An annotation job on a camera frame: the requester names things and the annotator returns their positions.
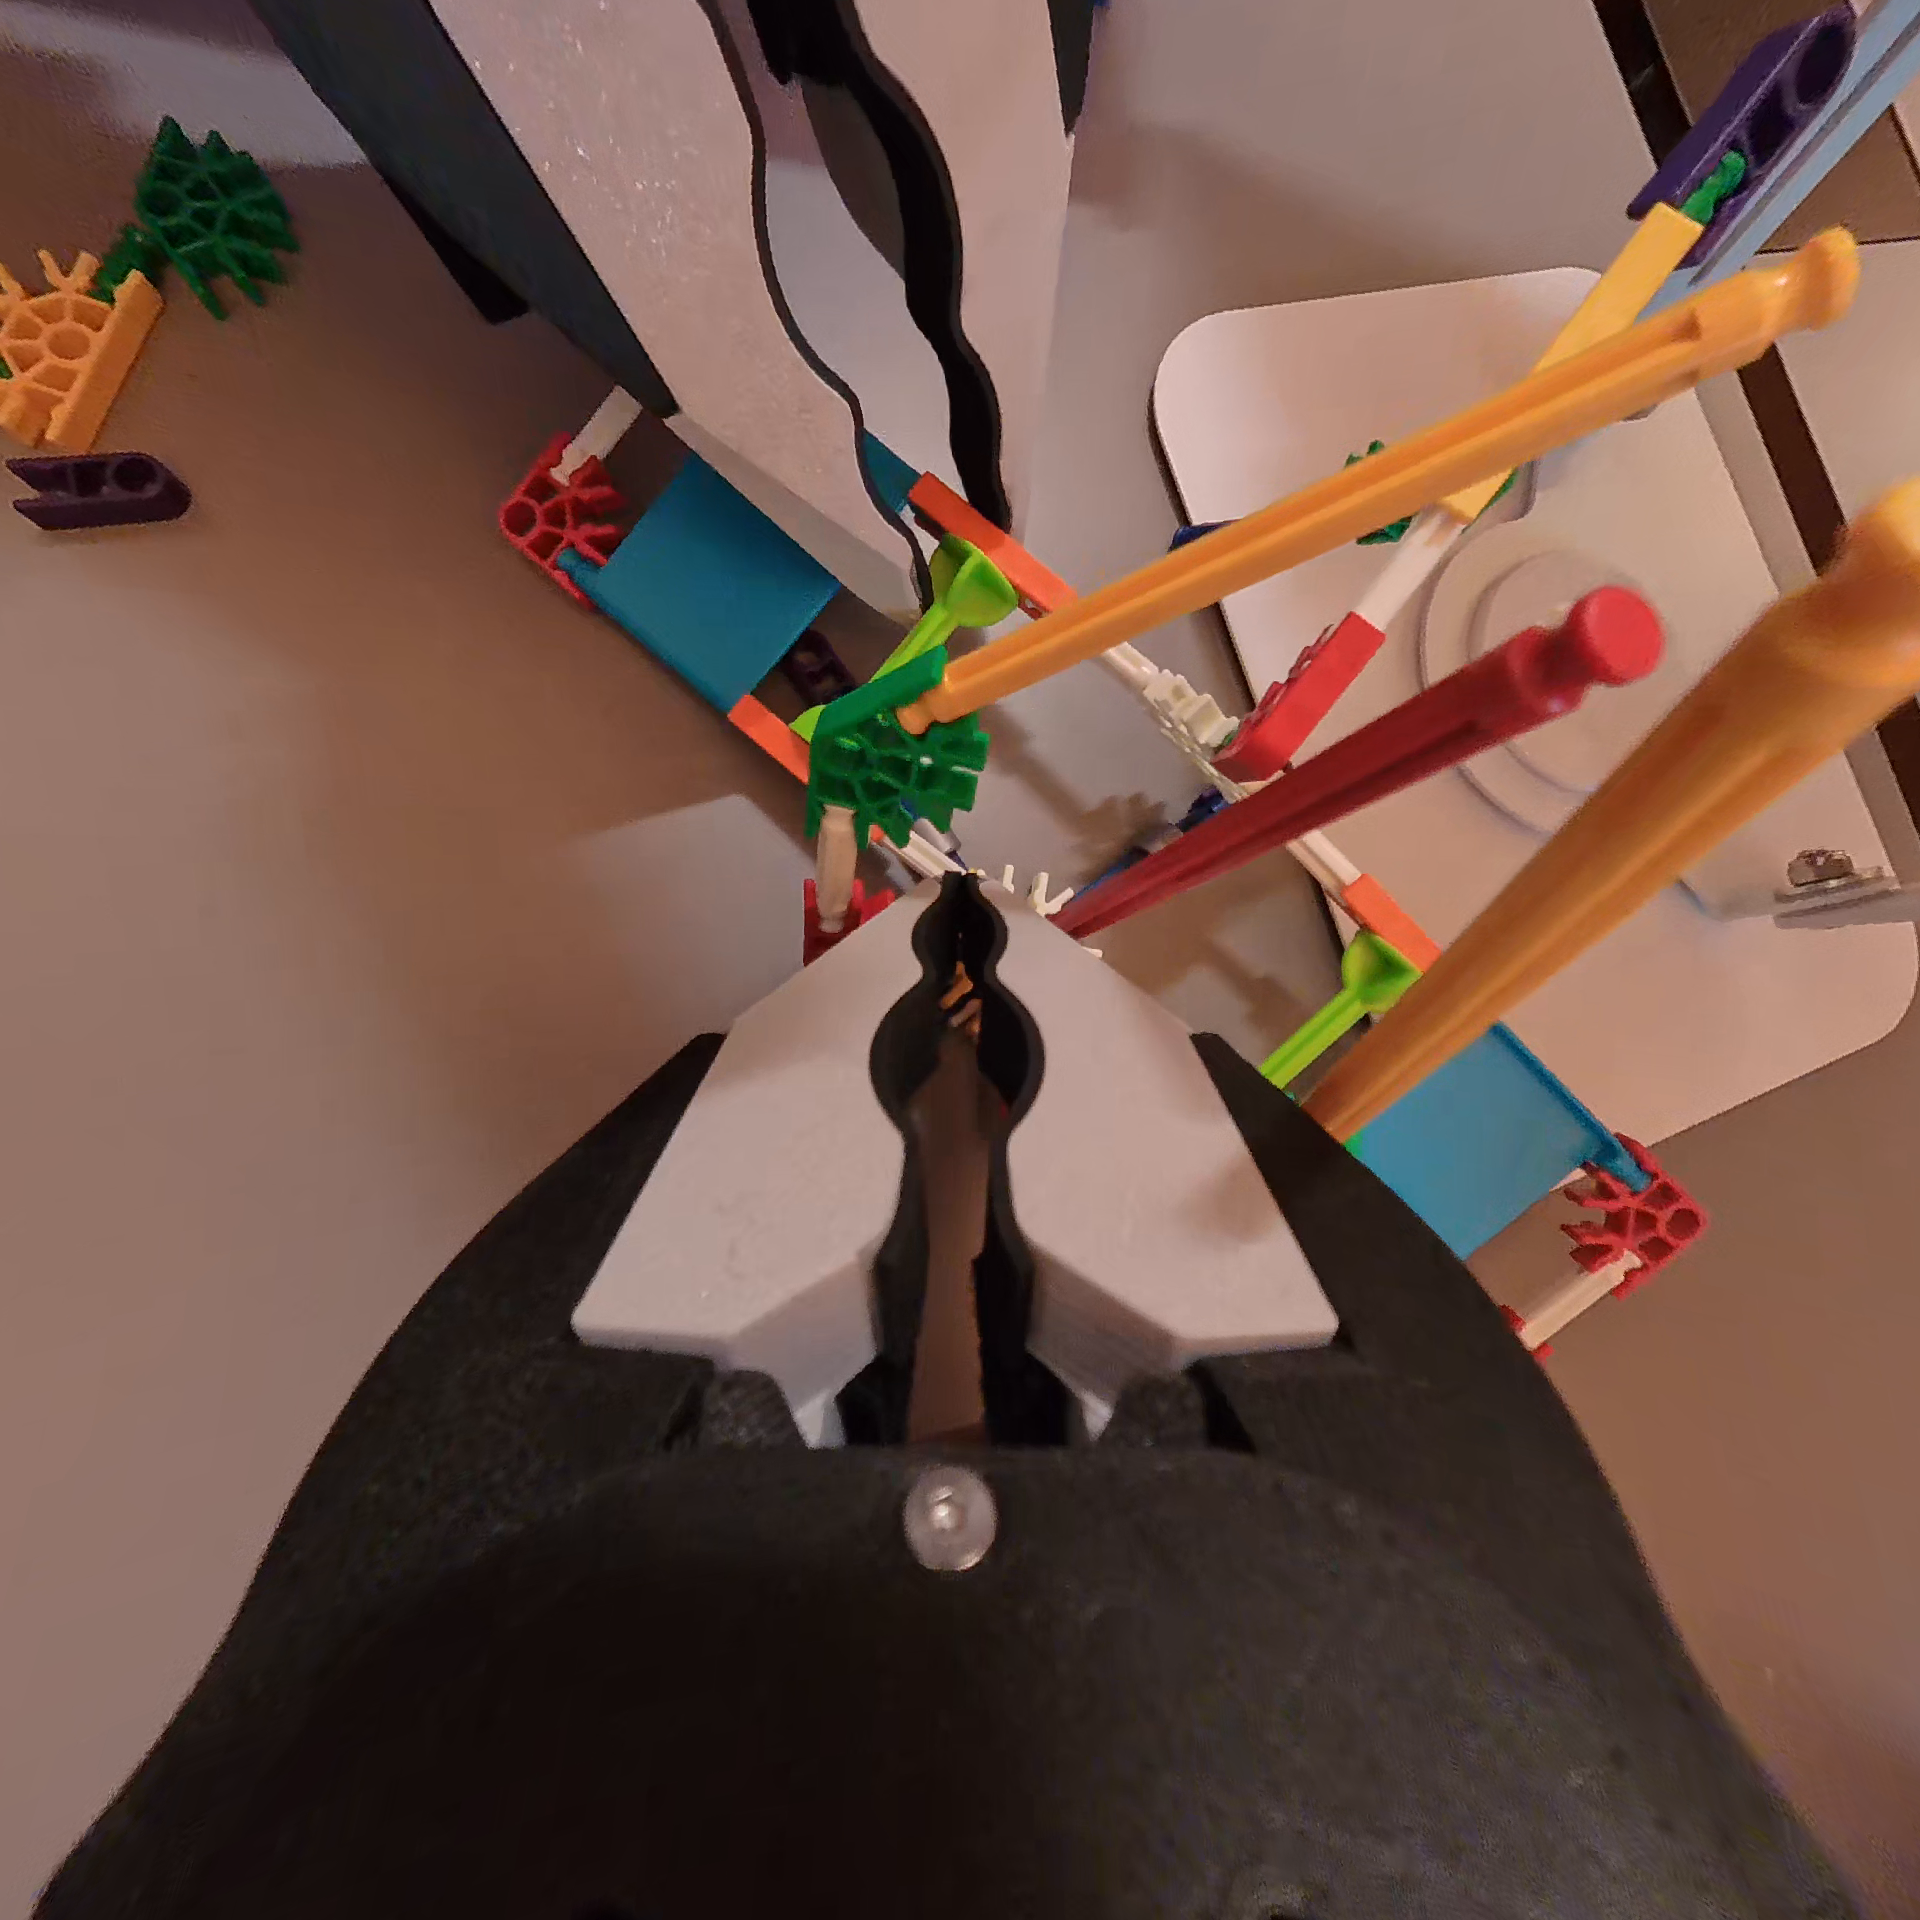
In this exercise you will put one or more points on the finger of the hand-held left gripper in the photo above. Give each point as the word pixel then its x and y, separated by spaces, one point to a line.
pixel 987 120
pixel 604 154

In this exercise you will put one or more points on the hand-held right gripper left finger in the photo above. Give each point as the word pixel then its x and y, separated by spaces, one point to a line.
pixel 753 1182

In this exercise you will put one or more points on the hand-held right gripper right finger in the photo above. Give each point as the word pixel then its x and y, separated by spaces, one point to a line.
pixel 1157 1182

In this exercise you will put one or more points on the white toy rod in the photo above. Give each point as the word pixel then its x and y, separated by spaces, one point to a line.
pixel 1138 674

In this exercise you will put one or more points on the colourful toy wheel model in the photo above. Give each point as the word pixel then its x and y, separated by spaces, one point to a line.
pixel 1344 506

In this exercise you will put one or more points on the green toy connector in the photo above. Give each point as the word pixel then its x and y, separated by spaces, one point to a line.
pixel 214 220

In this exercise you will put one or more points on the purple toy connector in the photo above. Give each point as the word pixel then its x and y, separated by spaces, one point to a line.
pixel 103 490

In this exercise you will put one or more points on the white document stand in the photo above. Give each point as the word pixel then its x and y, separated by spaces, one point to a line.
pixel 1718 991

